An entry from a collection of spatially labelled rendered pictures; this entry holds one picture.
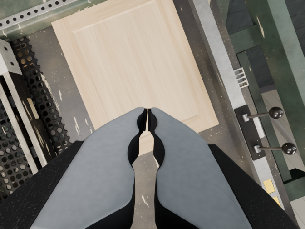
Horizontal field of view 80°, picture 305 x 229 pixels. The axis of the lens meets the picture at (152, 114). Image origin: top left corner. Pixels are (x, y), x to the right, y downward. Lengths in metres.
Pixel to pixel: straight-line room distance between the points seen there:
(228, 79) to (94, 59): 0.49
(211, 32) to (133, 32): 0.28
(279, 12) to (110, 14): 0.60
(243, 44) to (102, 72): 0.56
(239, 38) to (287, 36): 0.15
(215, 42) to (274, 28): 0.22
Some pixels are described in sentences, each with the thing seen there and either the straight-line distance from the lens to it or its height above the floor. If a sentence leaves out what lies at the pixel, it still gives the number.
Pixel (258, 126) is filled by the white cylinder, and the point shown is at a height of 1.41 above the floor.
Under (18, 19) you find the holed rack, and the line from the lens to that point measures 0.83.
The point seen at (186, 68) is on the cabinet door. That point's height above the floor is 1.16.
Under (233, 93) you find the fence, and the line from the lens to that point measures 0.73.
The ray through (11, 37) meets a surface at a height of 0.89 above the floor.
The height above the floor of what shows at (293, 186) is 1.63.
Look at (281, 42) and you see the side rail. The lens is 0.84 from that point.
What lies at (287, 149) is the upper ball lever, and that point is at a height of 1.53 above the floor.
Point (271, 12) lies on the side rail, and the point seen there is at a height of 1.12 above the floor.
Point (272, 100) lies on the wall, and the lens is 3.95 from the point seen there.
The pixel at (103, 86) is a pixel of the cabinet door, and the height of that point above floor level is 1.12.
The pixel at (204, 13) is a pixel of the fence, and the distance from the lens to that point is 0.76.
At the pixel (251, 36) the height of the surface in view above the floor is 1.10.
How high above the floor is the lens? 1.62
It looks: 33 degrees down
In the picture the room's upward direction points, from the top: 158 degrees clockwise
